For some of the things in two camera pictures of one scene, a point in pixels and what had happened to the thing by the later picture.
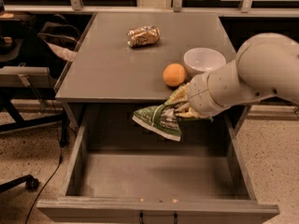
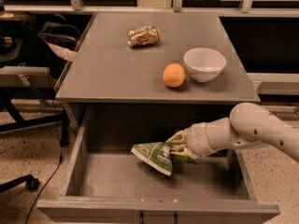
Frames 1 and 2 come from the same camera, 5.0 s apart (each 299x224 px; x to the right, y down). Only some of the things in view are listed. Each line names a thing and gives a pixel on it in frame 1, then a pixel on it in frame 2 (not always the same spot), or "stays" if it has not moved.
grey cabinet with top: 128,60 stays
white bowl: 203,59 stays
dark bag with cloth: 61,36 stays
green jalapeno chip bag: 166,119 -> 157,156
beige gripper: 198,94 -> 196,139
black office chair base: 32,183 stays
